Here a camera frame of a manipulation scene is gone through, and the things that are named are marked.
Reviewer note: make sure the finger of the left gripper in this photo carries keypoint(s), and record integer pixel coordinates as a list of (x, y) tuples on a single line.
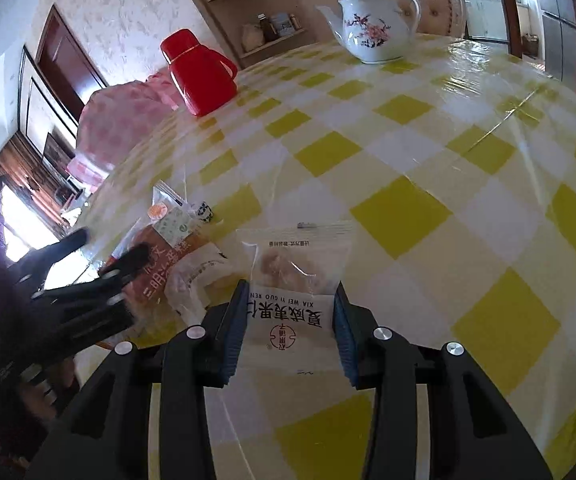
[(108, 284), (33, 268)]

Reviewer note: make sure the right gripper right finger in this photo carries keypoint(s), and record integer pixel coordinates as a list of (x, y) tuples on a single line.
[(473, 432)]

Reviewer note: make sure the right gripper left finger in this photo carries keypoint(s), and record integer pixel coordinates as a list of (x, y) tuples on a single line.
[(104, 432)]

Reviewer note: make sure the yellow snack package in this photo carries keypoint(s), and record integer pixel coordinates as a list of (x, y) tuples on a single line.
[(145, 293)]

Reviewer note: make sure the clear bread snack packet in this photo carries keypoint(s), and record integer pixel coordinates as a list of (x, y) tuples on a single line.
[(199, 281)]

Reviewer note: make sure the white nut snack packet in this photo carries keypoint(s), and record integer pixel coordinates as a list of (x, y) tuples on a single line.
[(294, 275)]

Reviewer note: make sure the left hand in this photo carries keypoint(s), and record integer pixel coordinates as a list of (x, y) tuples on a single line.
[(50, 391)]

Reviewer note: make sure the blue white snack bag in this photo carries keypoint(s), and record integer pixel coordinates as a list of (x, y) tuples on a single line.
[(171, 216)]

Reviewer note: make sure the pink checkered chair cover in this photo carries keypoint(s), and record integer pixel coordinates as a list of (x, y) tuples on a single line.
[(115, 119)]

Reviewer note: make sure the red thermos jug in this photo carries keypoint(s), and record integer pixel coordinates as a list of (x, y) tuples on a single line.
[(204, 77)]

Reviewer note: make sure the yellow checkered tablecloth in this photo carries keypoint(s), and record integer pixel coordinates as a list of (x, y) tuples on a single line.
[(456, 166)]

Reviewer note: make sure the white floral teapot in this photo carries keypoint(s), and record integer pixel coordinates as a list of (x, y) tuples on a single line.
[(374, 31)]

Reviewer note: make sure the wooden wall shelf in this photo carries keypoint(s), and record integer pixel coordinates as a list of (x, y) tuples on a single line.
[(254, 30)]

